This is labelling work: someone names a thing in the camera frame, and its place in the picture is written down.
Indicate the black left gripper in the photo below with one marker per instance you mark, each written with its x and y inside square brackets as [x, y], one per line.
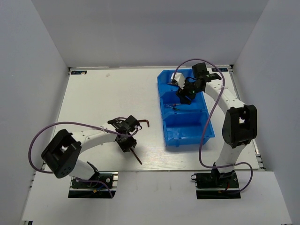
[132, 141]

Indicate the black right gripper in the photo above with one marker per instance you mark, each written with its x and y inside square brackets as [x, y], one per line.
[181, 93]

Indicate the long brown hex key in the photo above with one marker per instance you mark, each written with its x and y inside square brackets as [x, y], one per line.
[144, 121]

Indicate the small brown hex key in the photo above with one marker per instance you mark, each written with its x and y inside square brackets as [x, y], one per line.
[135, 155]

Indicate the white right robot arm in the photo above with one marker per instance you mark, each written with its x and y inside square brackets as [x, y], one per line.
[240, 123]

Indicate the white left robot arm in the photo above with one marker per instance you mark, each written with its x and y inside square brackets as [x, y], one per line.
[62, 153]

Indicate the blue three-compartment plastic bin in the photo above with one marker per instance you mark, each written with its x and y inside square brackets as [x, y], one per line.
[182, 127]

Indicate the left table corner label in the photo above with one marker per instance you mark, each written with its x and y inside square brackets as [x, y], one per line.
[78, 72]

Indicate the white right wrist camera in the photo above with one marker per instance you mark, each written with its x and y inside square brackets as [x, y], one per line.
[177, 79]

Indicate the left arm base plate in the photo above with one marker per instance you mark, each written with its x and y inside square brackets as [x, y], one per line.
[94, 190]

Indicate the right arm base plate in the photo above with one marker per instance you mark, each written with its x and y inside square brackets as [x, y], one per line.
[208, 187]

